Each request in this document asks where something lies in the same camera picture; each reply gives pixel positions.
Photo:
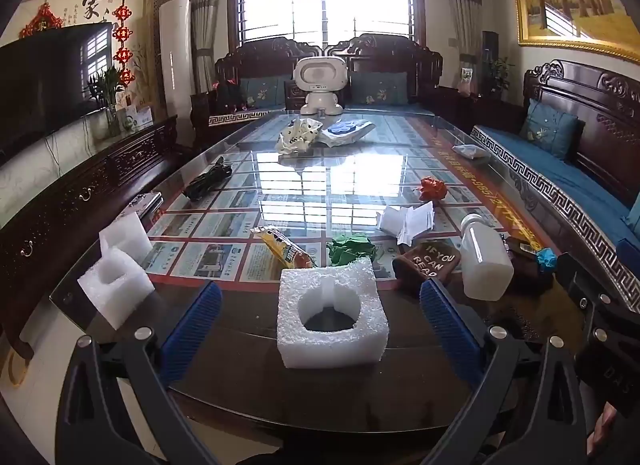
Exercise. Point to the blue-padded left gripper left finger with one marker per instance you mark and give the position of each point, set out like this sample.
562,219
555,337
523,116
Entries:
93,425

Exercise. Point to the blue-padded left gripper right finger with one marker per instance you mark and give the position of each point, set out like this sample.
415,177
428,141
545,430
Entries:
489,359

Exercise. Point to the white plastic bottle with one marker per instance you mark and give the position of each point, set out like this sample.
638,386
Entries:
486,266

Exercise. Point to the brown lettered cloth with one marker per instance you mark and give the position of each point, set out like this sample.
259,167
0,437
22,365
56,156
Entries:
428,260

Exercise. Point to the white paper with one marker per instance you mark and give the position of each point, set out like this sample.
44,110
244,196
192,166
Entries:
407,224

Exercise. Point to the white foam block with hole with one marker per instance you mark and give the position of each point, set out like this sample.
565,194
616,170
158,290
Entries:
330,317

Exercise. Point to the green paper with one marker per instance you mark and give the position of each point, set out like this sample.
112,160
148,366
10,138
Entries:
345,249

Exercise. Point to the orange snack wrapper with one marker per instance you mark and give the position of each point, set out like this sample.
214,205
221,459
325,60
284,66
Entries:
291,255

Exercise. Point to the blue crumpled paper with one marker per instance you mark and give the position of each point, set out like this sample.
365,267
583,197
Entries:
546,260

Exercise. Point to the white foam corner piece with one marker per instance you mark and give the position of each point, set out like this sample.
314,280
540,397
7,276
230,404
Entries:
116,285

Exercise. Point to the dark wood long sofa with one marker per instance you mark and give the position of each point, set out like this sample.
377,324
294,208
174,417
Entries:
594,188

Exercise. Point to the red crumpled wrapper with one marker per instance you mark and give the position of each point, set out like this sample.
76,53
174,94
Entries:
432,189

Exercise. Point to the dark wood tv cabinet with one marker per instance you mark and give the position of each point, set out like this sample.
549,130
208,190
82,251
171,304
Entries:
43,240

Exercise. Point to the white foam piece rear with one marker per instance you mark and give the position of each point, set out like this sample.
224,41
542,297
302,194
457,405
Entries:
127,234

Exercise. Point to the blue embroidered cushion near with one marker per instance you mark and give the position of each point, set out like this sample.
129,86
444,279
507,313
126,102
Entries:
632,220

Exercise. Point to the blue embroidered cushion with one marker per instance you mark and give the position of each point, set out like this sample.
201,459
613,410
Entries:
549,129
632,220

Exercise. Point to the clear plastic wrapper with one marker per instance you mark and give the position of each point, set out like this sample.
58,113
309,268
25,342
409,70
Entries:
471,152

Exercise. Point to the silver smartphone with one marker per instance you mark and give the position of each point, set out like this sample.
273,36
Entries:
144,205

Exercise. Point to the blue embroidered cushion far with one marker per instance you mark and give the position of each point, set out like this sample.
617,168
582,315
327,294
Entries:
549,129

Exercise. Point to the blue white wipes pack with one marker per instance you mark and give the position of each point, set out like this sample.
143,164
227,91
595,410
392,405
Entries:
344,133

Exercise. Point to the teal rear cushion right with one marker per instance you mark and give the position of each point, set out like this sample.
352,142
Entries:
379,88

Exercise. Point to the teal cushion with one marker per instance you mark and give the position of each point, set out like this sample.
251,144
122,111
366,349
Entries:
264,92
379,88

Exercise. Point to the white crumpled plastic bag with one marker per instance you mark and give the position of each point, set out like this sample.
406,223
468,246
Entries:
298,136

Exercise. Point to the dark wood rear sofa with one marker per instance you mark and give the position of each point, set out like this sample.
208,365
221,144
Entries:
371,71

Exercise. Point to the potted green plant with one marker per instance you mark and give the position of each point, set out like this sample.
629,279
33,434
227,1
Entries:
104,88

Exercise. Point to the white robot toy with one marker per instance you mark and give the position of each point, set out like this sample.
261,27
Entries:
321,78

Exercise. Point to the black television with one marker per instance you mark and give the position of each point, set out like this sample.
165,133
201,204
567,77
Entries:
45,82

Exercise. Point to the teal rear cushion left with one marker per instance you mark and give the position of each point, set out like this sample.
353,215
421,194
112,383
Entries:
264,92

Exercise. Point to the gold framed tree painting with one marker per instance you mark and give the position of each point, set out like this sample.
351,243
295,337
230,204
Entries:
601,26

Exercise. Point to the red chinese knot decoration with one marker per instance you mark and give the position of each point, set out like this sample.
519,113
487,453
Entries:
122,34

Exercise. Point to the white tower air conditioner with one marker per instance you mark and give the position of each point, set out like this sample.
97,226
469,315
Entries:
177,69

